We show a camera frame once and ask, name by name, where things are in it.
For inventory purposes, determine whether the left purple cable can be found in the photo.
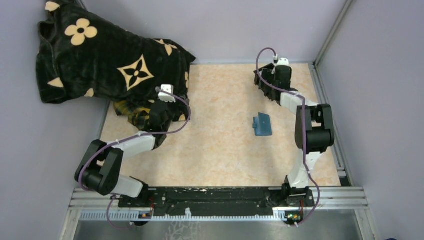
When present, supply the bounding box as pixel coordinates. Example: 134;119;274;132
78;86;192;231

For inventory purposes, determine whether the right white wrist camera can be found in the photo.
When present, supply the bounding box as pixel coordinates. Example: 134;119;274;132
273;55;290;66

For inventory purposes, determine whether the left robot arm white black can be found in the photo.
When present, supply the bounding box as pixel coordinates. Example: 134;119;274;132
74;101;190;207

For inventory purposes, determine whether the blue card holder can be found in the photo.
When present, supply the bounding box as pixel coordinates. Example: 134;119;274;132
252;112;273;137

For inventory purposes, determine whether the purple cable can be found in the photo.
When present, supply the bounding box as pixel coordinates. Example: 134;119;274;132
255;47;321;228
78;86;192;231

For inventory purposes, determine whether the black floral plush blanket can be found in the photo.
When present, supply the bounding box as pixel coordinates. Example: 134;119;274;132
35;0;195;108

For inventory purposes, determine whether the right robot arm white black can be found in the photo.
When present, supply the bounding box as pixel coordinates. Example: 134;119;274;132
280;88;335;206

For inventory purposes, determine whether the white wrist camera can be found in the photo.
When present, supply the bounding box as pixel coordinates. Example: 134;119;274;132
155;84;176;103
273;55;290;66

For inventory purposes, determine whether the black card box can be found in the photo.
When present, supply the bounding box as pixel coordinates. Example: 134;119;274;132
253;63;281;103

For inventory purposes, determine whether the yellow black plaid cloth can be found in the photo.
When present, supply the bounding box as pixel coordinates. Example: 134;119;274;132
112;100;155;132

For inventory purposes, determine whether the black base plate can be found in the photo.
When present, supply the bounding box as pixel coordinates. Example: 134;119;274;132
118;185;315;217

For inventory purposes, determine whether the aluminium frame rail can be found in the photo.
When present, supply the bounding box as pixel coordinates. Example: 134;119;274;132
60;186;378;240

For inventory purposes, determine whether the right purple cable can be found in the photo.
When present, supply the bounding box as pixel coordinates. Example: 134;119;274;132
255;47;321;228

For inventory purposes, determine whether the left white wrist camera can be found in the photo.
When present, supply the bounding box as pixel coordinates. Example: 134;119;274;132
155;84;176;103

